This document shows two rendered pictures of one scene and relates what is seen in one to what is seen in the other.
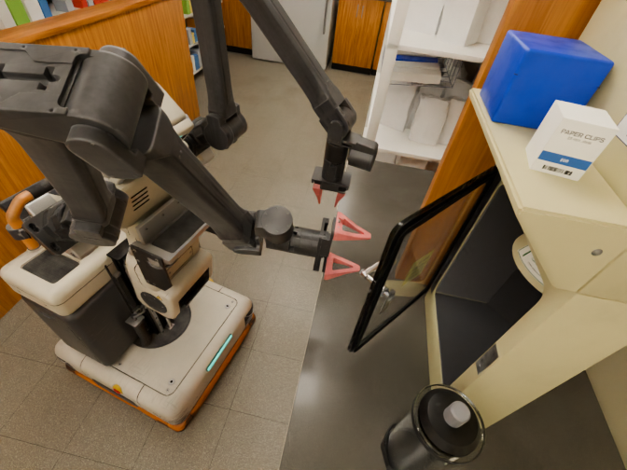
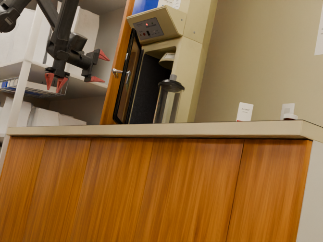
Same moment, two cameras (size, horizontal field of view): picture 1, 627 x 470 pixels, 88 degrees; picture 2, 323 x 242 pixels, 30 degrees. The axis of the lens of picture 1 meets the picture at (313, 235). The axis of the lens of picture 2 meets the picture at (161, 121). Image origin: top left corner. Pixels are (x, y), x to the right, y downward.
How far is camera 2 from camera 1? 2.36 m
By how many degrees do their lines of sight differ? 65
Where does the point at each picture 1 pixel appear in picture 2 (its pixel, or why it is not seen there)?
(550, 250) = (174, 18)
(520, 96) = (148, 6)
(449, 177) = (120, 62)
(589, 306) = (186, 41)
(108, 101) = not seen: outside the picture
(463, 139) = (123, 43)
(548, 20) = not seen: hidden behind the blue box
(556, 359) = (188, 71)
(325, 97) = not seen: hidden behind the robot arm
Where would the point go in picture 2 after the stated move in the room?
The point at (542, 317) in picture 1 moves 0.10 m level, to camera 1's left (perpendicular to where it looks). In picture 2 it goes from (179, 49) to (161, 42)
